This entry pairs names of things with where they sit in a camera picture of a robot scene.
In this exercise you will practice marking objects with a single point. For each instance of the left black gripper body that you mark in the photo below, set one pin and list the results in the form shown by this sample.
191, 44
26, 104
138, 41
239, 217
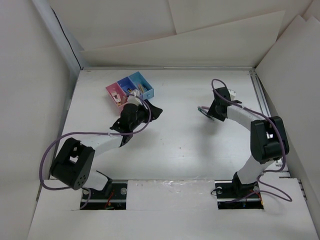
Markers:
143, 115

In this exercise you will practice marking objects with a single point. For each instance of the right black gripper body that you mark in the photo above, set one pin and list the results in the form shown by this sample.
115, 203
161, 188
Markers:
213, 110

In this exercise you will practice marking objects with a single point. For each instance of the pack of coloured crayons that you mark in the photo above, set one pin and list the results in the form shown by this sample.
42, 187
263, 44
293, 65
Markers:
205, 111

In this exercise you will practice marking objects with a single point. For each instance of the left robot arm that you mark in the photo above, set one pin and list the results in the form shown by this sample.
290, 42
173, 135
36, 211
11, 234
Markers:
73, 163

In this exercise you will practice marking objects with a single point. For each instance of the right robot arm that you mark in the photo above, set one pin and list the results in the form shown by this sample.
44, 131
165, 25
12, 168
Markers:
252, 170

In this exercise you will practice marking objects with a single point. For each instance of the light blue container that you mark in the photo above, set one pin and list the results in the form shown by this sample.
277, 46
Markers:
138, 78

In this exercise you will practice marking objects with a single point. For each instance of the pink container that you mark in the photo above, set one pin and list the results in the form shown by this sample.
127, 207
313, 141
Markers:
114, 87

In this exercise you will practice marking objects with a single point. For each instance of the dark blue container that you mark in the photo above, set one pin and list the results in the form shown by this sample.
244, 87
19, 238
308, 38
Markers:
126, 83

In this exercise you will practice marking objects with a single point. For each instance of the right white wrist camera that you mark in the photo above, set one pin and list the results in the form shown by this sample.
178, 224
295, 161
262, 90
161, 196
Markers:
232, 94

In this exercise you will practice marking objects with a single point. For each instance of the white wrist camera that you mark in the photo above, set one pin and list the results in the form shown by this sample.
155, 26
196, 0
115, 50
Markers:
134, 97
232, 94

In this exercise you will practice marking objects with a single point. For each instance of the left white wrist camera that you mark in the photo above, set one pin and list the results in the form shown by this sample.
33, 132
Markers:
134, 97

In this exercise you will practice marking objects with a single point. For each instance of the right aluminium rail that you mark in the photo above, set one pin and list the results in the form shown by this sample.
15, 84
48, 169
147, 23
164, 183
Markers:
268, 140

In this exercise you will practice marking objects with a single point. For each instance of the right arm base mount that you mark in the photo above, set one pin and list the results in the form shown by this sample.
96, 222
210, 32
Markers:
228, 197

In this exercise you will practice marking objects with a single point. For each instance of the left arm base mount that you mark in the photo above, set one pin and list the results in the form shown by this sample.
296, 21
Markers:
116, 199

